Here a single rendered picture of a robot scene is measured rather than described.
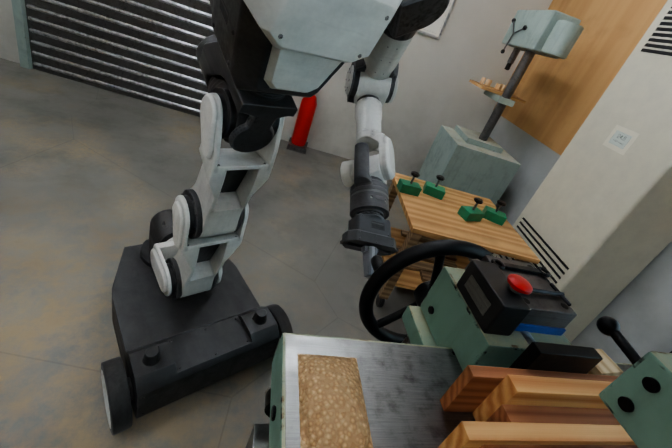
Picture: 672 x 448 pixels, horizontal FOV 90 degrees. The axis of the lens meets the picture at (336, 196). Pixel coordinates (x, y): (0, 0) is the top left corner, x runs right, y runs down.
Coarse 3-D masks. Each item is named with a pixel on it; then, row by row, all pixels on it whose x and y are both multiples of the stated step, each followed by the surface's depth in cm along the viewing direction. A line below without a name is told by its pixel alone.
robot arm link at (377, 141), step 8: (368, 128) 84; (360, 136) 83; (368, 136) 82; (376, 136) 81; (384, 136) 80; (368, 144) 85; (376, 144) 85; (384, 144) 79; (384, 152) 78; (392, 152) 82; (384, 160) 77; (392, 160) 81; (384, 168) 77; (392, 168) 79; (384, 176) 78; (392, 176) 78
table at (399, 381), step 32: (416, 320) 52; (288, 352) 37; (320, 352) 39; (352, 352) 40; (384, 352) 41; (416, 352) 43; (448, 352) 44; (288, 384) 34; (384, 384) 38; (416, 384) 39; (448, 384) 40; (288, 416) 32; (384, 416) 35; (416, 416) 36; (448, 416) 37
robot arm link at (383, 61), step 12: (384, 36) 74; (384, 48) 77; (396, 48) 76; (360, 60) 85; (372, 60) 82; (384, 60) 80; (396, 60) 81; (348, 72) 91; (372, 72) 85; (384, 72) 84; (396, 72) 87; (348, 84) 88; (396, 84) 88
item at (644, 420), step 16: (656, 352) 29; (640, 368) 29; (656, 368) 28; (624, 384) 30; (640, 384) 29; (656, 384) 28; (608, 400) 31; (624, 400) 30; (640, 400) 29; (656, 400) 28; (624, 416) 30; (640, 416) 29; (656, 416) 28; (640, 432) 28; (656, 432) 27
